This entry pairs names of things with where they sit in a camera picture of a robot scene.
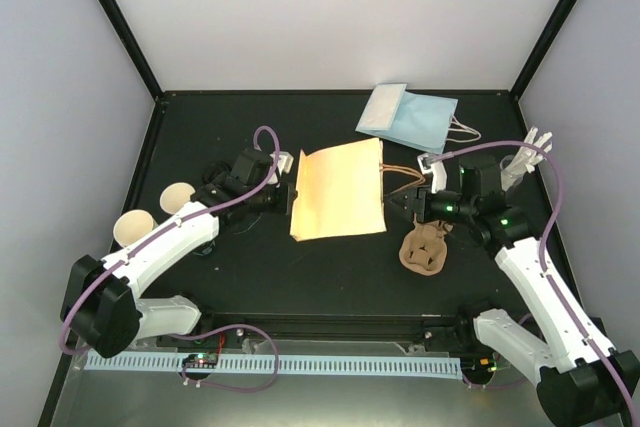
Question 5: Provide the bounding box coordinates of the brown pulp cup carrier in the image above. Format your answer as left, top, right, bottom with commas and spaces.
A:
399, 221, 453, 276

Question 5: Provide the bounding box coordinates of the brown paper bag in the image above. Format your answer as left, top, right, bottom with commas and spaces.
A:
290, 138, 425, 242

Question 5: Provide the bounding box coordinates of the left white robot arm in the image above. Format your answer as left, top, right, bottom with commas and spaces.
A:
60, 148, 295, 358

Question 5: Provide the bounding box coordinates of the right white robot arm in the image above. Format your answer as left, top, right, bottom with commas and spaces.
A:
390, 153, 639, 426

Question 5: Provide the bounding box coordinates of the black cup lids stack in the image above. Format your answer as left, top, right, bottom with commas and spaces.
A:
201, 161, 231, 185

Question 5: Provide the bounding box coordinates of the blue paper bag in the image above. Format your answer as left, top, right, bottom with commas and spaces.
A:
355, 84, 458, 154

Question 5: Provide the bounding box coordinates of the single paper cup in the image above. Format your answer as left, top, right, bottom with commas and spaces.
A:
159, 182, 195, 215

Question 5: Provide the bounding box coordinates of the paper cup stack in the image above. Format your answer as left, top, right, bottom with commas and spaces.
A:
112, 209, 158, 248

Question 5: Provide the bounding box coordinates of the right small circuit board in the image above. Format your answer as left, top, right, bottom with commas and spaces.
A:
461, 356, 501, 373

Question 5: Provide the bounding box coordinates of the small circuit board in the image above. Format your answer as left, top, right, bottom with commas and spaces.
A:
182, 353, 219, 369
461, 356, 501, 373

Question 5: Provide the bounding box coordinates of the left small circuit board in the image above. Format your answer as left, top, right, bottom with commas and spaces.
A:
182, 353, 219, 369

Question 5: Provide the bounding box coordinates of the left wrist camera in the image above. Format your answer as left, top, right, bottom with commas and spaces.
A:
276, 151, 294, 175

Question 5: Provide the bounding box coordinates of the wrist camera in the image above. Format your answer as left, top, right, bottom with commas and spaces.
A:
417, 152, 447, 194
276, 151, 294, 175

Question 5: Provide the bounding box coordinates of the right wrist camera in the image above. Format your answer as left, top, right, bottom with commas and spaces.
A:
417, 152, 447, 194

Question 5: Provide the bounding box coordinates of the black mounting rail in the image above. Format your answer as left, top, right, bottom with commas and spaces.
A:
188, 311, 459, 342

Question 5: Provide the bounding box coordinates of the light blue cable duct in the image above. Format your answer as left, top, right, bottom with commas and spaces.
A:
84, 351, 463, 380

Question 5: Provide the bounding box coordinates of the right black frame post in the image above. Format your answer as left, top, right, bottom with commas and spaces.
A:
510, 0, 578, 101

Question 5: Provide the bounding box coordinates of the black frame post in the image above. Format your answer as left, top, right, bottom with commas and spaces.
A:
97, 0, 163, 100
510, 0, 578, 101

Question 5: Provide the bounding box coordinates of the left black frame post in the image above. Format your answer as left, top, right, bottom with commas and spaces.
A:
97, 0, 163, 100

